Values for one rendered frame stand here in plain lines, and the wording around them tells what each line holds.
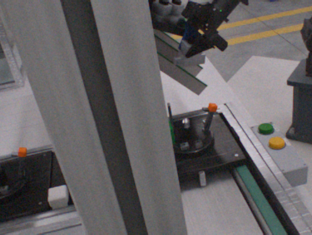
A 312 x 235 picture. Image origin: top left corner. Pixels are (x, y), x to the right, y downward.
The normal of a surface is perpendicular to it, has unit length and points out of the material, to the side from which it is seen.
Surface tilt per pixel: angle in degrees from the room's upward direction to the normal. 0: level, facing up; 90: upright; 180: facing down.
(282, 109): 0
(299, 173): 90
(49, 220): 0
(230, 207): 0
